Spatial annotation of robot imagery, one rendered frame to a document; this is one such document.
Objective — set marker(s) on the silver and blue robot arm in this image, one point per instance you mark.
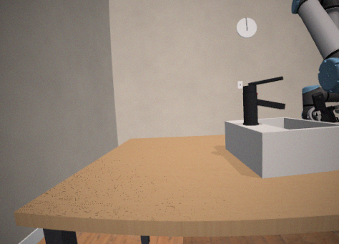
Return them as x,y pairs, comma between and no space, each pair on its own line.
324,29

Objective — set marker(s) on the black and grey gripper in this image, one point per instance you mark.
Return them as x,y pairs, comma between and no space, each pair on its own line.
326,113

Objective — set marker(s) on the white square sink basin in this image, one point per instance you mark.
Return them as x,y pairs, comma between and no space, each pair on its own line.
292,147

